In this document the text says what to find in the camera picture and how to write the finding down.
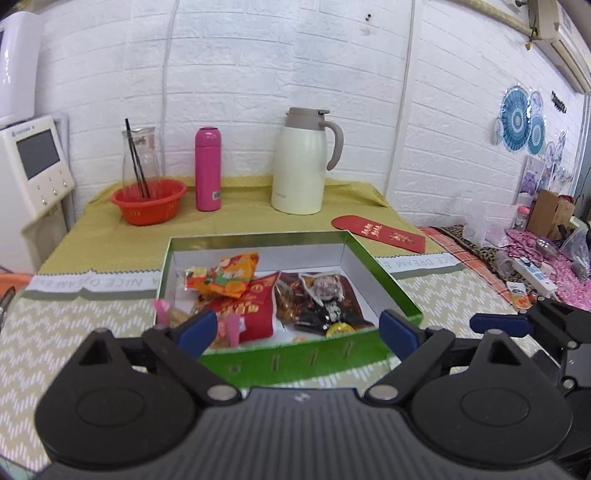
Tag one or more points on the pink floral bedding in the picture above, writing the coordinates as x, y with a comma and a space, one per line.
568, 272

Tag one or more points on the yellow round snack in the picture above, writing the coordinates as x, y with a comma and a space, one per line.
339, 329

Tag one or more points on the black straw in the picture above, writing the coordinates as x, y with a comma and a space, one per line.
134, 152
141, 170

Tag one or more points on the purple wall picture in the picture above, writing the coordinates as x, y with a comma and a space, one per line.
533, 175

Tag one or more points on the dark picture snack packet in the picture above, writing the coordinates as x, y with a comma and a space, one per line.
328, 300

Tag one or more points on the pink lid jar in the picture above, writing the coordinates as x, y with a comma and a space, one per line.
523, 214

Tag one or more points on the clear plastic bag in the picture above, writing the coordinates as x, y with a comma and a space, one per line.
485, 219

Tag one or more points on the white appliance with screen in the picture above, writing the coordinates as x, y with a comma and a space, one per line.
23, 194

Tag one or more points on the red envelope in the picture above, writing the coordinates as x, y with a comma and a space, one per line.
378, 233

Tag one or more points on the cream thermos jug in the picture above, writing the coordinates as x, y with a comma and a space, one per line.
298, 166

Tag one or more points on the glass carafe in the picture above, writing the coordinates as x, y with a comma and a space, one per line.
147, 152

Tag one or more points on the yellow tablecloth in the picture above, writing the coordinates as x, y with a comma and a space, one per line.
115, 244

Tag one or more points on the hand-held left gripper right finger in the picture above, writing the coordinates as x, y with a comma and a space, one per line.
399, 330

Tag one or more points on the beige zigzag mat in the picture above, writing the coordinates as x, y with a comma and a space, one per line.
92, 309

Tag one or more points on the clear zip bag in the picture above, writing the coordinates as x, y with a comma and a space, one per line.
577, 251

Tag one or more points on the pink tan snack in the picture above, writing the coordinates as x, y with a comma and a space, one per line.
178, 317

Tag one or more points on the medium blue paper fan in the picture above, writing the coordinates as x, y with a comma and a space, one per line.
536, 134

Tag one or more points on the white air conditioner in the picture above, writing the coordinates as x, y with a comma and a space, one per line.
565, 37

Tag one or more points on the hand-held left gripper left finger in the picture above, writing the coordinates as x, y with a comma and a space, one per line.
198, 327

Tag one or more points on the black wall hook rack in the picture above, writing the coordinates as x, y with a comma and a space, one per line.
558, 101

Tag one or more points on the white wall pipe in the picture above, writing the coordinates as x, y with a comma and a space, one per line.
405, 83

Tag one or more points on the large blue paper fan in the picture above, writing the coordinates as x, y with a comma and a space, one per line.
515, 117

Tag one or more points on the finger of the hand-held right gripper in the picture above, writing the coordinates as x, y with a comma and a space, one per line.
572, 369
498, 323

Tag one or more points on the leopard print blanket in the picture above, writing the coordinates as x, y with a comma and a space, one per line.
471, 249

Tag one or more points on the white power strip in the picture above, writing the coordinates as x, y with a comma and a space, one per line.
535, 277

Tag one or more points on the green cutting mat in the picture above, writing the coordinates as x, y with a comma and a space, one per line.
14, 470

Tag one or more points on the brown cardboard box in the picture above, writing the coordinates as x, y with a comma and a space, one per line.
547, 214

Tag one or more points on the white water purifier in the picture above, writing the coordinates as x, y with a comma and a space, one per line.
21, 69

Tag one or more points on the red plastic basket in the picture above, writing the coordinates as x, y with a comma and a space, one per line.
147, 207

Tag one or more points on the red snack packet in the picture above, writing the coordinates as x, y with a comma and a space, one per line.
254, 309

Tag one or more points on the pink thermos bottle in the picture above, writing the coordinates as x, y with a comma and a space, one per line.
207, 170

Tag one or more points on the small white paper fan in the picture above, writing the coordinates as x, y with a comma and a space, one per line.
536, 101
498, 131

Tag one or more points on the small printed packet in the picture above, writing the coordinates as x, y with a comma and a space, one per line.
517, 293

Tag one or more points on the green cardboard box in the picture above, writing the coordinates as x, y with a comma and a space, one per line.
300, 364

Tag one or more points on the metal pot lid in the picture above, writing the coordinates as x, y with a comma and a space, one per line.
4, 304

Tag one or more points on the orange snack packet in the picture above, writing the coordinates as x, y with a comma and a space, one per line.
228, 277

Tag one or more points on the orange plastic basin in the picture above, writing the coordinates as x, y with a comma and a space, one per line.
14, 281

